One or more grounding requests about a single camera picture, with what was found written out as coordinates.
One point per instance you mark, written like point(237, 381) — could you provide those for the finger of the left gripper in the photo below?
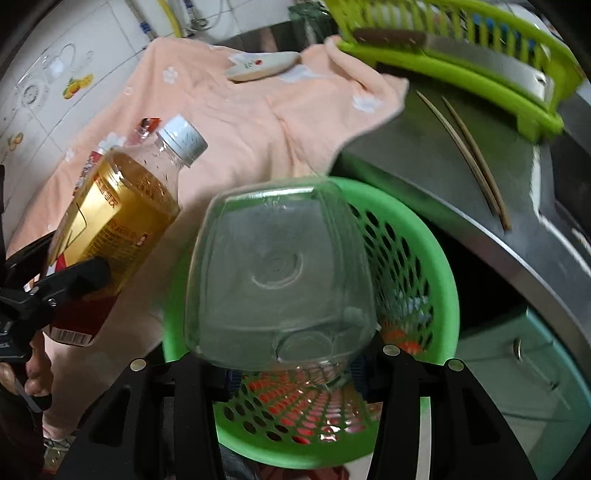
point(73, 282)
point(32, 257)

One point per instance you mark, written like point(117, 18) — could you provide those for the yellow tea bottle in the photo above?
point(119, 213)

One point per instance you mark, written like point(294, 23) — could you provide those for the red snack can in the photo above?
point(91, 162)

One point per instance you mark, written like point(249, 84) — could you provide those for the clear square plastic bottle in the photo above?
point(280, 283)

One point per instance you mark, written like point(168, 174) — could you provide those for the red snack wrapper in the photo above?
point(144, 129)

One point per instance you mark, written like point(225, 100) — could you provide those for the person left hand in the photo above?
point(38, 369)

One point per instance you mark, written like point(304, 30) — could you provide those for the peach flower towel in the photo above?
point(284, 126)

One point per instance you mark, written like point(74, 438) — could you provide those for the white ceramic saucer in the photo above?
point(254, 66)

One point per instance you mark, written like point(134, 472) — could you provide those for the green plastic waste basket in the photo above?
point(413, 287)

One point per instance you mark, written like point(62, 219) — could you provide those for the red plastic stool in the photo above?
point(298, 424)

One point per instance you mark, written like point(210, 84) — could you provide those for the dark utensil holder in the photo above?
point(312, 22)

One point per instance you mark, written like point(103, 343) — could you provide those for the brown chopstick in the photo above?
point(466, 153)
point(484, 167)

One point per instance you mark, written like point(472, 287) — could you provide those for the green dish rack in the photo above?
point(480, 23)

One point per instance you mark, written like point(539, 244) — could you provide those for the teal cabinet drawer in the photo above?
point(535, 384)

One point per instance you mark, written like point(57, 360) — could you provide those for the cleaver with wooden handle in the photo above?
point(509, 71)

